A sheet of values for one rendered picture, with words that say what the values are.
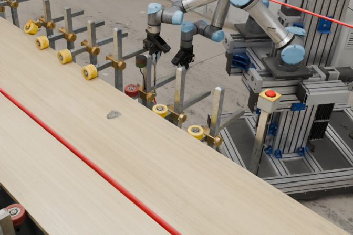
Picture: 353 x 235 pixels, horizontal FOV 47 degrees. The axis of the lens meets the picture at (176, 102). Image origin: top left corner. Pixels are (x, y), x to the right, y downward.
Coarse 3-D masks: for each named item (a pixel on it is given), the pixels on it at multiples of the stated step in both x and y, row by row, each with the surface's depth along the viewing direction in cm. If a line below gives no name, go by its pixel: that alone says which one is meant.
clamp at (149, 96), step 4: (140, 84) 240; (140, 88) 237; (144, 92) 233; (148, 92) 233; (152, 92) 235; (144, 96) 234; (148, 96) 232; (152, 96) 233; (148, 100) 233; (152, 100) 235
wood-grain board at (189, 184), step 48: (0, 48) 261; (48, 48) 264; (0, 96) 217; (48, 96) 219; (96, 96) 222; (0, 144) 185; (48, 144) 187; (96, 144) 189; (144, 144) 191; (192, 144) 193; (48, 192) 163; (96, 192) 165; (144, 192) 166; (192, 192) 168; (240, 192) 169
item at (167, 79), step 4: (168, 76) 252; (172, 76) 252; (160, 80) 247; (164, 80) 247; (168, 80) 250; (172, 80) 253; (152, 84) 243; (156, 84) 243; (160, 84) 246; (152, 88) 242; (156, 88) 244; (140, 92) 235; (136, 96) 233; (140, 96) 236
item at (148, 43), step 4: (148, 32) 225; (148, 36) 229; (152, 36) 227; (144, 40) 230; (148, 40) 230; (152, 40) 228; (144, 44) 233; (148, 44) 229; (152, 44) 227; (144, 48) 233; (148, 48) 231; (152, 48) 228; (156, 48) 230
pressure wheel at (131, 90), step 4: (132, 84) 233; (124, 88) 229; (128, 88) 230; (132, 88) 230; (136, 88) 230; (124, 92) 230; (128, 92) 227; (132, 92) 227; (136, 92) 228; (132, 96) 228
